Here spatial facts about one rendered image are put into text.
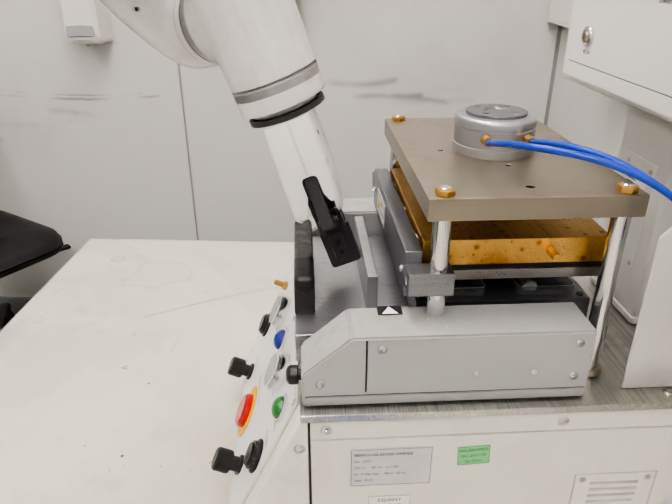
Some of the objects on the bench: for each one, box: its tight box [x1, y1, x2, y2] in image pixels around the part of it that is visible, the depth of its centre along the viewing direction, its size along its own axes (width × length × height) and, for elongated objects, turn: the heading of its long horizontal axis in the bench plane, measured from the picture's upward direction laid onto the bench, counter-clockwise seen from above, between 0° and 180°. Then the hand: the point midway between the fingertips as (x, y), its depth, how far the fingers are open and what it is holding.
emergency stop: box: [235, 393, 253, 427], centre depth 72 cm, size 2×4×4 cm, turn 3°
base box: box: [245, 261, 672, 504], centre depth 70 cm, size 54×38×17 cm
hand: (340, 244), depth 63 cm, fingers closed, pressing on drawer
